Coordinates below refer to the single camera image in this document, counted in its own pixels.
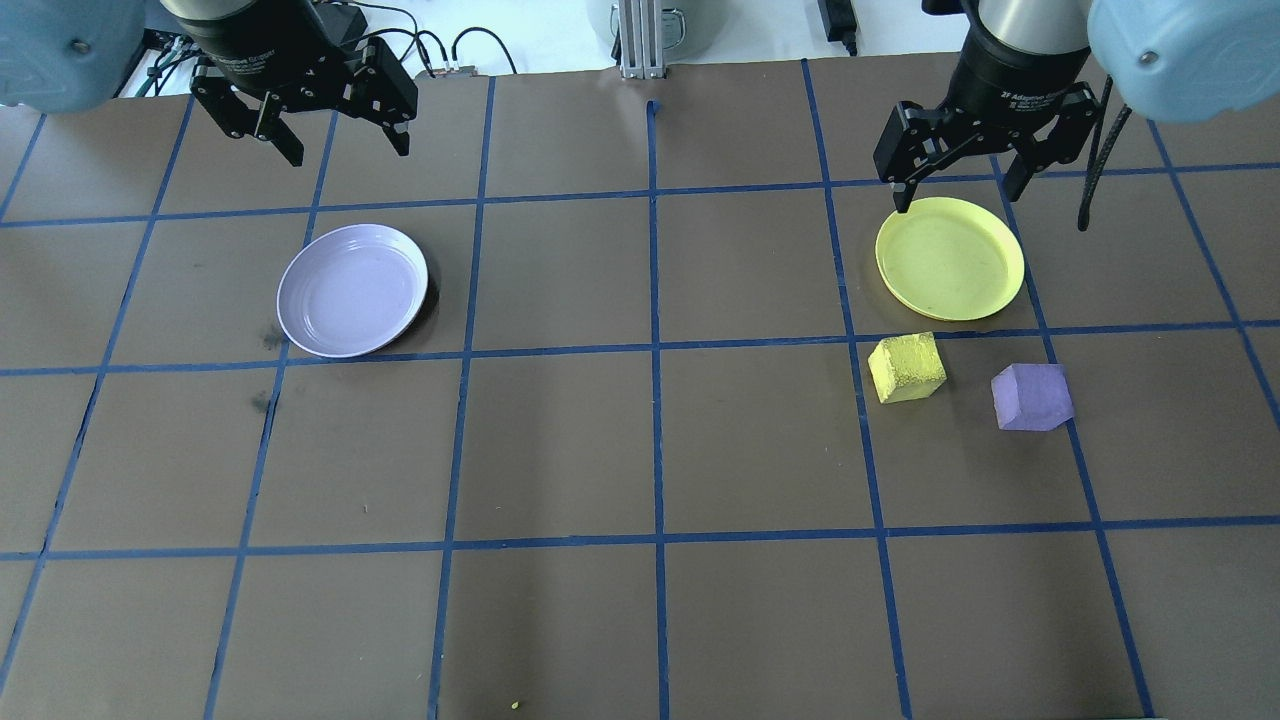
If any purple foam block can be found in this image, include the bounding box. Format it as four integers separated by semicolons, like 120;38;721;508
990;362;1076;433

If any yellow foam block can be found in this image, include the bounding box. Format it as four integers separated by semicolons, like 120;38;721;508
867;332;948;405

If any purple plastic plate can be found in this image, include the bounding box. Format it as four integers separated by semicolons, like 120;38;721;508
276;224;430;360

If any black braided camera cable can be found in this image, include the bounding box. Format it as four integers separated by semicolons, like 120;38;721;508
1077;98;1134;234

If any black power adapter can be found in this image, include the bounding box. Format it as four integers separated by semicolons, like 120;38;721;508
817;0;862;57

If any aluminium profile post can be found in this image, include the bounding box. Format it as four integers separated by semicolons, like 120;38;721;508
615;0;669;81

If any yellow plastic plate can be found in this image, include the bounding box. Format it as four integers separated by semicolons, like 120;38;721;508
875;197;1026;323

